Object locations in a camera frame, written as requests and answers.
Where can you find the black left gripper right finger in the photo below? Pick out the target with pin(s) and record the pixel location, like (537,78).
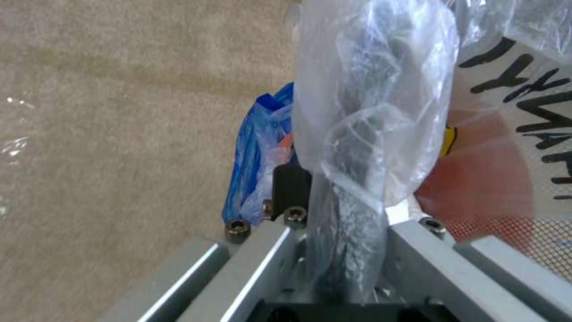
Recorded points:
(451,275)

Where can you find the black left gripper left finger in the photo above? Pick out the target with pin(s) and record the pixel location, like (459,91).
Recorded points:
(250,268)

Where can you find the clear plastic bin liner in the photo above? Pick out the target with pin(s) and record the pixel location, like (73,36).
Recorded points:
(380,84)

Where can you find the blue plastic wrapper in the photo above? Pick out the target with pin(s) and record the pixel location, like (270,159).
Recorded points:
(250,157)

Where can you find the white red printed packaging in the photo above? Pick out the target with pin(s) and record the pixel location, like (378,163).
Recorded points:
(491,161)

